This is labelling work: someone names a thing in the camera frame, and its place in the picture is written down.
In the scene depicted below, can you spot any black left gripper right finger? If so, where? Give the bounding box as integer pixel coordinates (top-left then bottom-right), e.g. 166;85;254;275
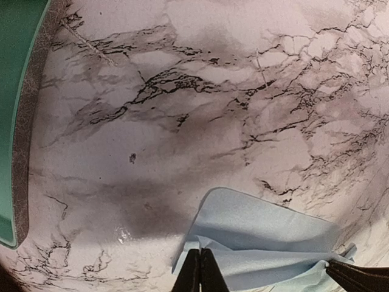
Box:
200;249;229;292

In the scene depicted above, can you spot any light blue cleaning cloth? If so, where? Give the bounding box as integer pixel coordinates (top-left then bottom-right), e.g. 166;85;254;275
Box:
172;187;357;291

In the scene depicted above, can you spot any grey marbled glasses case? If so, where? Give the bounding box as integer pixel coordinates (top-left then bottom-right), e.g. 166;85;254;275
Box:
1;1;69;249

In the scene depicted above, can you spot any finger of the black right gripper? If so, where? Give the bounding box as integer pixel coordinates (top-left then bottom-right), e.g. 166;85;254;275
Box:
326;260;389;292

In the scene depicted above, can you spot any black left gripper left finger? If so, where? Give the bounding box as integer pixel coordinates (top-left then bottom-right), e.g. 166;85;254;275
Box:
172;249;201;292

